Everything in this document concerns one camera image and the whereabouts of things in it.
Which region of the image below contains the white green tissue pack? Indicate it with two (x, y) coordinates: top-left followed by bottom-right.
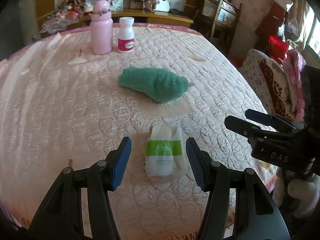
(145, 126), (187, 180)

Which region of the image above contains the green fuzzy cloth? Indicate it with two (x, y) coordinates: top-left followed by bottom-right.
(118, 66), (189, 103)

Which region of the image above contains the floral red sofa cover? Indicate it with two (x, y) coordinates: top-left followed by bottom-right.
(239, 49), (304, 122)

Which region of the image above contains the pink patterned pajama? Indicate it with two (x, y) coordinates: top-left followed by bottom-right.
(282, 49), (306, 122)

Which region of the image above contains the red cushion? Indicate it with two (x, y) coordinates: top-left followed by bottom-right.
(268, 35), (289, 61)

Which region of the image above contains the pink quilted table cover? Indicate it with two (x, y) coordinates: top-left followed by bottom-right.
(1, 25), (276, 239)

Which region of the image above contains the wooden chair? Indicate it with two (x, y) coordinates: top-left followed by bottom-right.
(193, 0), (242, 55)

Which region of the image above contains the white pink-label pill bottle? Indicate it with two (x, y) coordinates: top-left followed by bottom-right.
(118, 17), (135, 53)

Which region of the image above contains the pink water bottle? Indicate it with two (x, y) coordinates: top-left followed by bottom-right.
(89, 0), (113, 55)

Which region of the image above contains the framed couple photo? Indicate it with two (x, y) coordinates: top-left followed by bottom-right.
(104, 0), (124, 11)

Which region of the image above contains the wooden tv cabinet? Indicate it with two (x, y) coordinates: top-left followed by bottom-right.
(37, 8), (194, 34)

